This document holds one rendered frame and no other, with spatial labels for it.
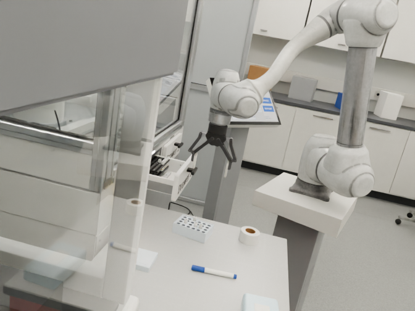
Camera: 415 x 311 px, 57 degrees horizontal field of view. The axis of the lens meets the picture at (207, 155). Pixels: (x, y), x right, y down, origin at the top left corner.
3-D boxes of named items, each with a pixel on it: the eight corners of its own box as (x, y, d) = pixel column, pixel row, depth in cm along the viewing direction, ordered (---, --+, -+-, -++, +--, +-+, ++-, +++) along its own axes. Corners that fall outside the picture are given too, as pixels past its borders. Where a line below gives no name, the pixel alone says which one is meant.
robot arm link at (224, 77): (204, 104, 153) (215, 112, 141) (211, 65, 148) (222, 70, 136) (229, 107, 156) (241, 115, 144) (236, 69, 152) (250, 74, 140)
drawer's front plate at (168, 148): (179, 152, 204) (182, 132, 200) (163, 169, 176) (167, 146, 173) (176, 152, 204) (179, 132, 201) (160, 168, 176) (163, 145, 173)
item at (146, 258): (157, 257, 118) (158, 252, 118) (148, 273, 110) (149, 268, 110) (118, 247, 120) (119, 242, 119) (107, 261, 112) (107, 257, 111)
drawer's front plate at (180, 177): (191, 178, 172) (195, 154, 169) (175, 202, 145) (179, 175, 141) (188, 176, 172) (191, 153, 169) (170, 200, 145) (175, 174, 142)
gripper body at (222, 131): (230, 123, 154) (225, 145, 157) (209, 119, 155) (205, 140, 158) (228, 127, 147) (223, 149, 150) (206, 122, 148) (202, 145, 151)
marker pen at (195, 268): (236, 277, 116) (237, 273, 115) (236, 280, 114) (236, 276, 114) (191, 268, 116) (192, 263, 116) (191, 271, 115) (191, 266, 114)
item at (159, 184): (187, 174, 170) (189, 161, 168) (171, 195, 146) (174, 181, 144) (103, 155, 175) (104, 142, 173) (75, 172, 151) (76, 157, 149)
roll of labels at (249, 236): (261, 242, 139) (263, 232, 138) (250, 247, 134) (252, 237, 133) (245, 233, 143) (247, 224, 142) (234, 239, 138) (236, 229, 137)
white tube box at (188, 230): (212, 233, 138) (213, 224, 137) (204, 244, 131) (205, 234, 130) (181, 223, 142) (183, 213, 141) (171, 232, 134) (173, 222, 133)
